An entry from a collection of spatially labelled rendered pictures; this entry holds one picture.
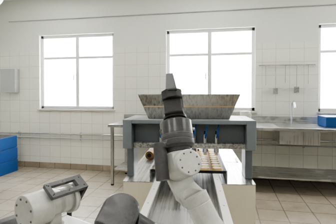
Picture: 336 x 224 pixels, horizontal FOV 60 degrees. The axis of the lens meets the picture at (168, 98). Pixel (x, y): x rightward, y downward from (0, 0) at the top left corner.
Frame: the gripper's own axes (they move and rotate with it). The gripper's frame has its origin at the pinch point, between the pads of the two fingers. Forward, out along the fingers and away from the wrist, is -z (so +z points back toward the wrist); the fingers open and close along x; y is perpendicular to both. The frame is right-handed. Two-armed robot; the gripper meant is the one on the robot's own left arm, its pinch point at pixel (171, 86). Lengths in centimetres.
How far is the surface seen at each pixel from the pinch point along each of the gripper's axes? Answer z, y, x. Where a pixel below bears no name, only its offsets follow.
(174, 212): 34, 6, -49
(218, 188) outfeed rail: 26, -14, -60
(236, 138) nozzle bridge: -2, -30, -85
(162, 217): 35, 11, -45
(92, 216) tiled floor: 26, 108, -253
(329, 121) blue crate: -57, -190, -302
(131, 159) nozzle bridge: 2, 31, -92
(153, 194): 26, 14, -50
